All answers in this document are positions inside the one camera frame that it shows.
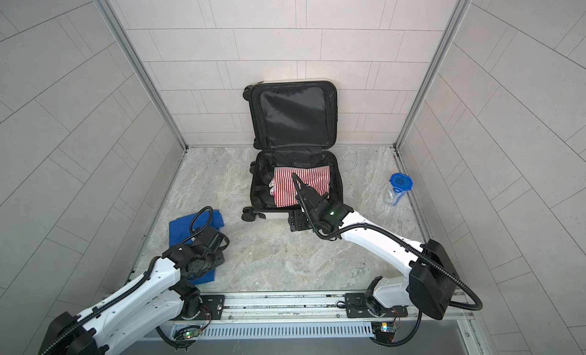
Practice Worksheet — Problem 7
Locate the blue t-shirt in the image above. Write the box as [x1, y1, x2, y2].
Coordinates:
[169, 210, 224, 286]

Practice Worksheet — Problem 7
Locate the red white striped cloth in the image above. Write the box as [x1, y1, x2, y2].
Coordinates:
[269, 165, 331, 208]

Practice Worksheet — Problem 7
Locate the clear cup blue lid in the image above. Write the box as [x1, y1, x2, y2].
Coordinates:
[385, 173, 413, 206]

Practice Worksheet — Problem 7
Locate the black suitcase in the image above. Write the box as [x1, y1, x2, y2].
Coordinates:
[241, 80, 343, 222]

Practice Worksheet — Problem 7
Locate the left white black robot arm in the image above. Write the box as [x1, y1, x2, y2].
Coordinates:
[39, 206, 230, 354]

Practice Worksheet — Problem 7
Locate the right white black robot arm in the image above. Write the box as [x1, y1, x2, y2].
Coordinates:
[291, 173, 484, 320]

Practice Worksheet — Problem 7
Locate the left small circuit board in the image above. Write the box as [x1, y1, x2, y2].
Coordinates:
[174, 325, 204, 342]

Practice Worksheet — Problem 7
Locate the small circuit board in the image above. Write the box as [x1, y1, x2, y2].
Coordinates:
[371, 321, 399, 346]
[174, 325, 204, 342]

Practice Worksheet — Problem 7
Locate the right small circuit board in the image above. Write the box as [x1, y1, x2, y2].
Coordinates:
[371, 321, 399, 346]

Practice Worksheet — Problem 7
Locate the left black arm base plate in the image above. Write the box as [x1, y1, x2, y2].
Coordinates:
[175, 295, 225, 321]

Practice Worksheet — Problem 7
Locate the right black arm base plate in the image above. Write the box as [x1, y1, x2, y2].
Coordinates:
[337, 292, 408, 319]

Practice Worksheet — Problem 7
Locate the aluminium mounting rail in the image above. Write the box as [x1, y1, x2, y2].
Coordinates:
[93, 288, 477, 340]

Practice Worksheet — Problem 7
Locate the right aluminium corner post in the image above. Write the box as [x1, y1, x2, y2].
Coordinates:
[395, 0, 472, 150]

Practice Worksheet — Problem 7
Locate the aluminium corner post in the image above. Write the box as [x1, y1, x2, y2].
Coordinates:
[395, 0, 472, 150]
[93, 0, 189, 153]

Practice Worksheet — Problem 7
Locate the left aluminium corner post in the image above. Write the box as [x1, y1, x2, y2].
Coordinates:
[93, 0, 189, 153]

